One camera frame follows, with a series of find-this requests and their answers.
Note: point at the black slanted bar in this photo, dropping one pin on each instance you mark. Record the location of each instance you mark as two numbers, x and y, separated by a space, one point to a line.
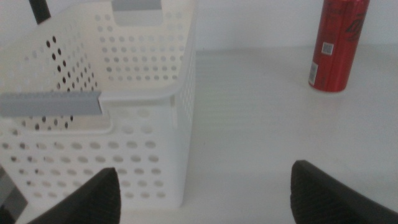
39 11

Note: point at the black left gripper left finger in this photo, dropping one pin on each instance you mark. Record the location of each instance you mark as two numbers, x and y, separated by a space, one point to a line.
93 199

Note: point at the red soda can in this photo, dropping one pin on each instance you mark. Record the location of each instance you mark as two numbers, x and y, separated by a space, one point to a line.
335 46

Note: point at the white perforated plastic basket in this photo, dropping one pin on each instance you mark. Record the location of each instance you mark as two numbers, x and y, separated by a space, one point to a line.
146 124

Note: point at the grey metal block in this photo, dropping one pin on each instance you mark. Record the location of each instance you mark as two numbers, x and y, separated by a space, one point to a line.
11 199

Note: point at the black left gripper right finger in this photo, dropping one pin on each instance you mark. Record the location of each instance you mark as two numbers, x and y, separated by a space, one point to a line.
320 199

